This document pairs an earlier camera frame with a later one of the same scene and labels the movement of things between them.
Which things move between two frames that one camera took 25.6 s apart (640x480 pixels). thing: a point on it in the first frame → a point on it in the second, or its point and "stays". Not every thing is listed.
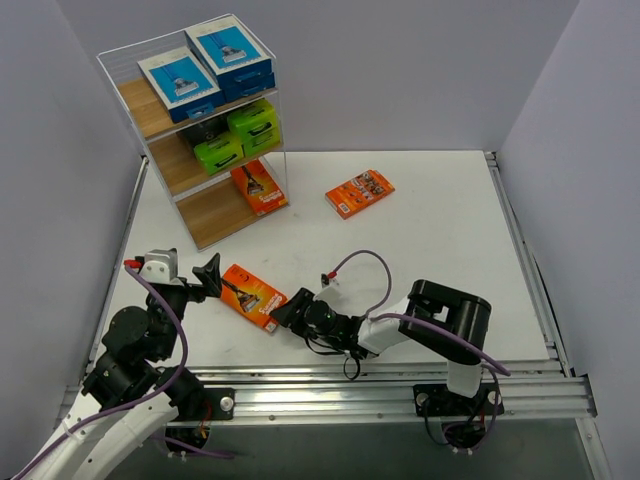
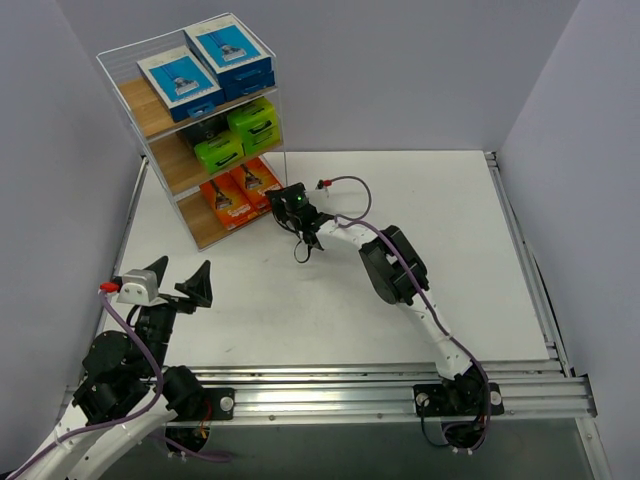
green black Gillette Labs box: x=256 y=124 stays
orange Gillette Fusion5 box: x=261 y=191 stays
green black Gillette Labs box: x=214 y=144 stays
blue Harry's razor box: x=242 y=80 stays
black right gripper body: x=302 y=310 → x=284 y=209
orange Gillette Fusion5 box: x=251 y=296 → x=228 y=199
